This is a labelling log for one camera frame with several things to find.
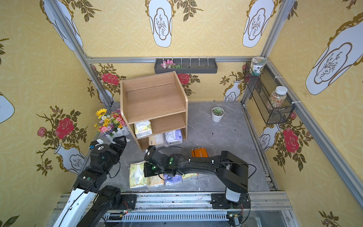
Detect lavender tissue pack bottom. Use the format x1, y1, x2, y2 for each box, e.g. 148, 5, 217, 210
164, 129, 183, 146

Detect yellow green tissue pack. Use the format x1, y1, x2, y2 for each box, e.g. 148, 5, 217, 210
181, 174, 199, 182

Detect pale yellow tissue pack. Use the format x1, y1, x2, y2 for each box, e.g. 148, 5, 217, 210
129, 161, 147, 189

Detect white green tissue pack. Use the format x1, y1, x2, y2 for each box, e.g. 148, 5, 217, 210
134, 120, 153, 138

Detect black wire wall basket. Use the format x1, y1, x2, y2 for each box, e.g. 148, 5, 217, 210
241, 62, 295, 124

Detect pink flowers in tray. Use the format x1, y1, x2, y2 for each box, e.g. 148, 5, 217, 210
160, 59, 181, 69

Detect metal base rail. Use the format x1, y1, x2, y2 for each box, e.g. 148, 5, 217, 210
46, 191, 301, 227

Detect glass jar white lid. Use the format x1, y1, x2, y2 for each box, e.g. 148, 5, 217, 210
267, 86, 288, 111

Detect artificial flower bouquet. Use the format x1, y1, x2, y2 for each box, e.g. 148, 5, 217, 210
94, 108, 126, 134

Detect grey wall tray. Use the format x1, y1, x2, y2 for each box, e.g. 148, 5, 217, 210
154, 57, 218, 74

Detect wooden three-tier shelf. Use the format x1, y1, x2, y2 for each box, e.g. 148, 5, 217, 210
120, 72, 188, 150

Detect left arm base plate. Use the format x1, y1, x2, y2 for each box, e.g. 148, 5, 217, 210
112, 194, 137, 210

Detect patterned jar white lid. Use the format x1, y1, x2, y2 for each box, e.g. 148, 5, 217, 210
250, 56, 267, 76

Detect beige tissue pack bottom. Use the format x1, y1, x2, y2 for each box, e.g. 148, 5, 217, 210
148, 133, 164, 148

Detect beige orange tissue pack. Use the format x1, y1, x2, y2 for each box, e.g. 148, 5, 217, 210
146, 176, 164, 187

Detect small potted cactus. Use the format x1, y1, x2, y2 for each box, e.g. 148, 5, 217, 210
211, 107, 225, 123

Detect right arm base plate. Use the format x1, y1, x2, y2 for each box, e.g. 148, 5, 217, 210
210, 194, 251, 210

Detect purple tissue pack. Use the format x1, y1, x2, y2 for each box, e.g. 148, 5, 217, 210
163, 175, 182, 186

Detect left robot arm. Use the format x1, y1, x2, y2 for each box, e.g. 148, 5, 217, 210
54, 136, 127, 227

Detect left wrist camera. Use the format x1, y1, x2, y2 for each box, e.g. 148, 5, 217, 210
89, 139, 104, 149

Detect white picket fence planter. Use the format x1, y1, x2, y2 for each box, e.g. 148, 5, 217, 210
105, 126, 130, 144

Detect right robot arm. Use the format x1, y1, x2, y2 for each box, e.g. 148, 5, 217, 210
144, 146, 249, 203

